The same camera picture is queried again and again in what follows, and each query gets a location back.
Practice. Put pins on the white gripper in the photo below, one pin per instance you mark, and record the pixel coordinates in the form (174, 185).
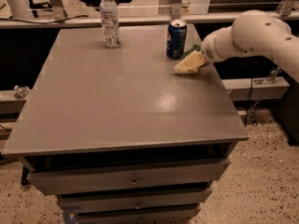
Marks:
(207, 52)

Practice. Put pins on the green and yellow sponge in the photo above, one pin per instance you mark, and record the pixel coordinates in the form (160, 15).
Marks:
(186, 53)

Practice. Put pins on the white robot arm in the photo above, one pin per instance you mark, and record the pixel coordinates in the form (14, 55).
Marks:
(253, 33)

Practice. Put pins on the blue pepsi can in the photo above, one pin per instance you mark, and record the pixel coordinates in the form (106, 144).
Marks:
(176, 36)

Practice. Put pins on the clear plastic water bottle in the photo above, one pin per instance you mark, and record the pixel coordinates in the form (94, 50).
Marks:
(110, 23)

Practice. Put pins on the grey drawer cabinet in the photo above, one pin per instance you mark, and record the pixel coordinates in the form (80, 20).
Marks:
(95, 107)

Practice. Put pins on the grey middle drawer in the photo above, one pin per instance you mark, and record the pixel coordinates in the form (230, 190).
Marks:
(134, 200)

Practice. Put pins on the grey drawer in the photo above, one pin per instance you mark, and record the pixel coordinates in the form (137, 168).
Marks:
(139, 216)
(129, 176)
(134, 200)

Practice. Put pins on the grey bottom drawer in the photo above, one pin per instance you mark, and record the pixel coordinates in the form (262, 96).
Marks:
(139, 216)

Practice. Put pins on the small shiny metal object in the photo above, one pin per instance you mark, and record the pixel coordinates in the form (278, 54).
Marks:
(21, 91)

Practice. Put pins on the grey top drawer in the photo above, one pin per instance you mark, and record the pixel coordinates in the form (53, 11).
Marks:
(129, 176)

